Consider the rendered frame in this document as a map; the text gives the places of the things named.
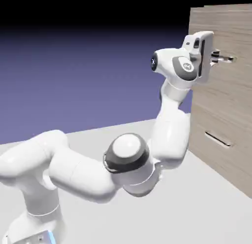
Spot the light wood cabinet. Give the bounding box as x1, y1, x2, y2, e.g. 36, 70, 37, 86
188, 3, 252, 200

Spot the silver metal drawer handle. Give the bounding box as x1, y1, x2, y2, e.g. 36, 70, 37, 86
204, 131, 234, 148
217, 55, 236, 63

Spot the light wood drawer front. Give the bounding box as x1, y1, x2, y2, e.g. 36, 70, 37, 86
188, 6, 252, 130
188, 102, 252, 199

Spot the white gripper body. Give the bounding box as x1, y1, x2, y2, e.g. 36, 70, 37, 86
196, 31, 215, 85

